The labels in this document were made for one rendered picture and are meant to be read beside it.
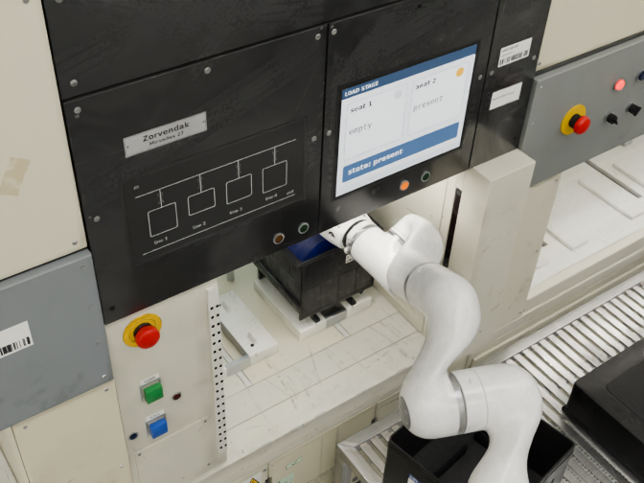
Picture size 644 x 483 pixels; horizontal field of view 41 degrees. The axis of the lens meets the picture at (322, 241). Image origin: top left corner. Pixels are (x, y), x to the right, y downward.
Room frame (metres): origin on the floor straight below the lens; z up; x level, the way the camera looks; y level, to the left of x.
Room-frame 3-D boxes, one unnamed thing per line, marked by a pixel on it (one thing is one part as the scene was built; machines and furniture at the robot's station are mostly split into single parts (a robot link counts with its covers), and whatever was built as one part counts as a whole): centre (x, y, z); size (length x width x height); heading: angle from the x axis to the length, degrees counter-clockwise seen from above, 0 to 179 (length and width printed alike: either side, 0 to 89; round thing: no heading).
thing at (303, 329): (1.50, 0.02, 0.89); 0.22 x 0.21 x 0.04; 37
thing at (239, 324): (1.34, 0.23, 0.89); 0.22 x 0.21 x 0.04; 37
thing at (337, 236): (1.42, -0.05, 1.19); 0.11 x 0.10 x 0.07; 37
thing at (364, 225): (1.36, -0.08, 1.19); 0.09 x 0.03 x 0.08; 127
